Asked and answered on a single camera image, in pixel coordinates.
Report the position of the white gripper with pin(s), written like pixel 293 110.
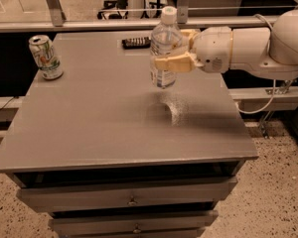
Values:
pixel 213 50

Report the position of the clear plastic water bottle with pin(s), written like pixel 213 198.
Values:
pixel 165 38

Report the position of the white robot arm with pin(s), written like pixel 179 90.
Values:
pixel 269 52

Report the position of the dark chocolate bar wrapper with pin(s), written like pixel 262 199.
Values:
pixel 136 43

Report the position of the black office chair base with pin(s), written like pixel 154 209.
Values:
pixel 113 9

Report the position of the grey drawer cabinet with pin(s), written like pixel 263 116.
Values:
pixel 104 122

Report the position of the white green soda can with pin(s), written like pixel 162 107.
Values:
pixel 45 57

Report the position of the upper grey drawer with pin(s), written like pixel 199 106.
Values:
pixel 130 194

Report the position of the grey drawer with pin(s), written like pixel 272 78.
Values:
pixel 130 194
pixel 134 223

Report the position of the lower grey drawer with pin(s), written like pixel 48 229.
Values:
pixel 134 223

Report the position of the right metal railing post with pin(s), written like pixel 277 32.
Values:
pixel 182 8

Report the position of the metal railing post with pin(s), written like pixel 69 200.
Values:
pixel 57 14
pixel 182 8

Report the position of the left metal railing post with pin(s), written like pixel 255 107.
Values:
pixel 57 14

